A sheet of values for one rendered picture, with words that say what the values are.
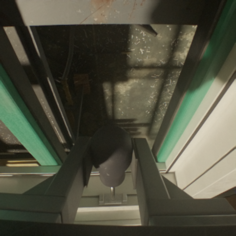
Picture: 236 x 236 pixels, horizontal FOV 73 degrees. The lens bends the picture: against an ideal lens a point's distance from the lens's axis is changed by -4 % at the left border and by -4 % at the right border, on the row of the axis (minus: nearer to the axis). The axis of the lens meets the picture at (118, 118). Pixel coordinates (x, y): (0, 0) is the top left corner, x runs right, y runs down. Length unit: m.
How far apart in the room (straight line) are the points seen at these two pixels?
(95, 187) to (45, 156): 0.11
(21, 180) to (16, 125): 0.16
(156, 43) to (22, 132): 1.01
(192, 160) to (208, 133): 0.06
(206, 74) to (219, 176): 0.11
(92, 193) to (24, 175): 0.13
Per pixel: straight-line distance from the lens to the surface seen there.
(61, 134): 0.77
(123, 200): 0.32
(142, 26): 1.03
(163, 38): 1.15
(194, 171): 0.27
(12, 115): 0.22
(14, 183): 0.38
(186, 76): 0.20
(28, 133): 0.25
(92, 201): 0.33
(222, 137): 0.21
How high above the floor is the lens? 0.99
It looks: 38 degrees down
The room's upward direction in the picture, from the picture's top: 177 degrees clockwise
